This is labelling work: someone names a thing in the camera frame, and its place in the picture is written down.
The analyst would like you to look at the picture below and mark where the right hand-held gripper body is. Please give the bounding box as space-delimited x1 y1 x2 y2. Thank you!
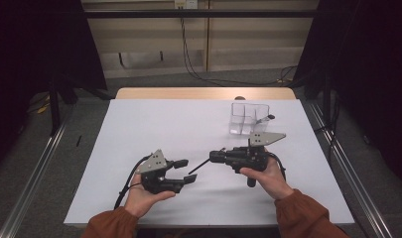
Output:
225 132 287 188

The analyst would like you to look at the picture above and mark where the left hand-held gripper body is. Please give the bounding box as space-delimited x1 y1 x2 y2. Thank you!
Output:
135 149 177 195

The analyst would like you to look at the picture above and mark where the thin black makeup brush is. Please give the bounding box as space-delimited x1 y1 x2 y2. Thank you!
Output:
188 158 212 176

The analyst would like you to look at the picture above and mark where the clear acrylic organizer box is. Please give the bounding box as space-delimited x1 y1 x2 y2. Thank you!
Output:
228 102 272 136

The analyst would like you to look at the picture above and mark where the large black makeup brush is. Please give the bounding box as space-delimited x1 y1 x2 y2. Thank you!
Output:
254 114 276 126

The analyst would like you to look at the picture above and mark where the person's right hand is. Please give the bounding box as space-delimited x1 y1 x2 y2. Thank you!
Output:
239 157 295 201

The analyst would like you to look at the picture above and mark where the person's left hand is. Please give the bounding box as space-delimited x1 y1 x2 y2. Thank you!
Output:
123 173 177 219

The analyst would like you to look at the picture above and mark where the white table sheet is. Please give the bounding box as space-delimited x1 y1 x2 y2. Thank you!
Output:
63 98 355 229

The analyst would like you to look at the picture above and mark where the black metal stand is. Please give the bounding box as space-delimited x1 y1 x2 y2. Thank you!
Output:
48 73 113 137

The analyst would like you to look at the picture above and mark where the black curtain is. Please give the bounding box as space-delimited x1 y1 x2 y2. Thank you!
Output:
0 0 107 167
294 0 402 181

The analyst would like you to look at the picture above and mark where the black metal crossbar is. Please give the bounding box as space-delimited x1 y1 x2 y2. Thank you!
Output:
83 9 319 19

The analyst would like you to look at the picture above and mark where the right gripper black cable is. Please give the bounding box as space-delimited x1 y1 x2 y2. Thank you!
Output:
267 152 287 182

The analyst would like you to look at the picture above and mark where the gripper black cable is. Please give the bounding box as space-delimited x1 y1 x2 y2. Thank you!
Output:
113 154 153 211
267 152 287 182

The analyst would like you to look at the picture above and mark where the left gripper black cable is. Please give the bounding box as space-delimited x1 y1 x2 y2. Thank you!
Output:
113 154 153 211

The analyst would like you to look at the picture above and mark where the metal floor rail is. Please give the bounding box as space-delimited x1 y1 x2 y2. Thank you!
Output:
0 122 73 238
306 100 395 238

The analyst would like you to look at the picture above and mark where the black wall cable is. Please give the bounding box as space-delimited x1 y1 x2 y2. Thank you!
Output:
179 7 299 87

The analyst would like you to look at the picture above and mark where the white wall socket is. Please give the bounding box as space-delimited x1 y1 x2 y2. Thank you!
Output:
174 0 199 10

